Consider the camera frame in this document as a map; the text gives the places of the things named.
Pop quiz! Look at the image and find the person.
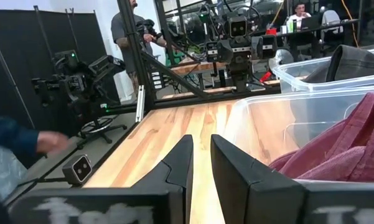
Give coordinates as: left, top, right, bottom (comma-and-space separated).
110, 0, 168, 94
286, 2, 319, 32

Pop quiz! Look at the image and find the small red object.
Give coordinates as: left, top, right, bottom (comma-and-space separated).
259, 70, 273, 83

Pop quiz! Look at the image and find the grey office chair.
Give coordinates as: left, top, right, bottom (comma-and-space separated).
320, 9, 345, 35

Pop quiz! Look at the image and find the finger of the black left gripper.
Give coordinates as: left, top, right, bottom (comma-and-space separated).
217, 39, 234, 63
256, 34, 278, 60

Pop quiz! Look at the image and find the background wooden table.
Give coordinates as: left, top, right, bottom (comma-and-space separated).
169, 60, 230, 77

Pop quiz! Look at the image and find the grey table-level camera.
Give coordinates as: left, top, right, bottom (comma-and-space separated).
62, 154, 93, 187

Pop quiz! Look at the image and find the black office chair base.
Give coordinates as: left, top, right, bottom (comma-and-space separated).
77, 115, 128, 146

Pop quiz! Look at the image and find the black laptop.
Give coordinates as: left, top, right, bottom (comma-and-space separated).
300, 15, 321, 31

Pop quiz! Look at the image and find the maroon baseball cap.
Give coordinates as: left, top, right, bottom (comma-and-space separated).
298, 86, 374, 184

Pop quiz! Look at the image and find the person's hand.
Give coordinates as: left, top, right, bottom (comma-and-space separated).
36, 130, 70, 155

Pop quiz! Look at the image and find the black partition panel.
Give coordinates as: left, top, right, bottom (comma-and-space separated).
0, 8, 121, 134

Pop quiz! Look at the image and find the person's forearm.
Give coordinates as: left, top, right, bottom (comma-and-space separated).
0, 113, 40, 169

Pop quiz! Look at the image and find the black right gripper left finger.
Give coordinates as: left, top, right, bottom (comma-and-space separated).
8, 134, 194, 224

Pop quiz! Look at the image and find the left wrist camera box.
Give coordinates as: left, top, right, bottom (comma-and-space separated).
228, 16, 248, 39

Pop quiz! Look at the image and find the white metal bracket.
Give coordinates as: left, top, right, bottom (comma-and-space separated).
135, 84, 146, 123

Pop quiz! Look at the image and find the clear plastic storage bin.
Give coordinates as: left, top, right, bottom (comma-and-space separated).
272, 47, 374, 94
222, 85, 374, 184

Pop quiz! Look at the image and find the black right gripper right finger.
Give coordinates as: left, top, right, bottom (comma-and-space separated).
210, 134, 374, 224

